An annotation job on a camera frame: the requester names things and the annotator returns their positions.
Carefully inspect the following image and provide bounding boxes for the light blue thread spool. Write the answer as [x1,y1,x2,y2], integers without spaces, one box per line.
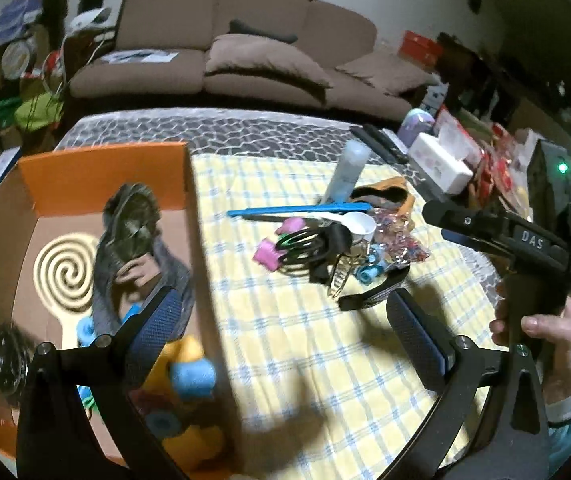
[170,358,216,400]

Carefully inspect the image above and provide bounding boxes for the bag of colourful hair bands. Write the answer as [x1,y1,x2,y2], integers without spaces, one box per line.
[373,208,431,268]

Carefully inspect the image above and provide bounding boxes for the white measuring scoop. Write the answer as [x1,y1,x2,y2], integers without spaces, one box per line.
[313,211,377,244]

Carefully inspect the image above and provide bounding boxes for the orange cardboard box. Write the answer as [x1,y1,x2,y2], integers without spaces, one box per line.
[0,143,240,479]

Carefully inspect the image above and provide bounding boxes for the black strap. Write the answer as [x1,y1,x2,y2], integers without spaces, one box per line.
[337,263,411,312]

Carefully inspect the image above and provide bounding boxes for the black hair ties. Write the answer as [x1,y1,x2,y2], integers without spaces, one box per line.
[274,226,340,273]

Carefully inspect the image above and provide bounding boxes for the pink thread spool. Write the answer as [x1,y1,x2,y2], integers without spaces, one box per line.
[252,238,286,272]

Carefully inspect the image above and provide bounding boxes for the person's right hand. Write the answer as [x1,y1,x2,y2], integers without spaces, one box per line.
[489,279,571,406]

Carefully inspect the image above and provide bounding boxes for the white tissue box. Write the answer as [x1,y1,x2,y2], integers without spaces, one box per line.
[408,133,473,195]

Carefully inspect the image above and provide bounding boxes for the cream spiral coil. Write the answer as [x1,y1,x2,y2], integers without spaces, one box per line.
[33,232,98,314]

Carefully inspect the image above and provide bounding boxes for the purple round container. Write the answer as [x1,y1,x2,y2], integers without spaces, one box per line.
[397,108,435,148]

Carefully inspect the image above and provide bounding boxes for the blue plastic comb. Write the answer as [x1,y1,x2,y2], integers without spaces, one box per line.
[227,203,372,218]

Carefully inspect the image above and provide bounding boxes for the yellow plaid tablecloth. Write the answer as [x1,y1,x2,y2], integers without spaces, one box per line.
[187,152,512,480]

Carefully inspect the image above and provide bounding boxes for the black remote control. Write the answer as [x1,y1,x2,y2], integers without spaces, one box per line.
[349,124,409,165]

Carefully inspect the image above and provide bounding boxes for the frosted spray bottle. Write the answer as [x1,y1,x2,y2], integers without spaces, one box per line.
[321,139,371,204]

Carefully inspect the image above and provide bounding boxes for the brown sofa cushion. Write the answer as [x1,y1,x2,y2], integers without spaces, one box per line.
[205,34,333,89]

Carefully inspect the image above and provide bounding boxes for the brown sofa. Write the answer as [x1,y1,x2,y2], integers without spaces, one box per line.
[70,0,437,122]

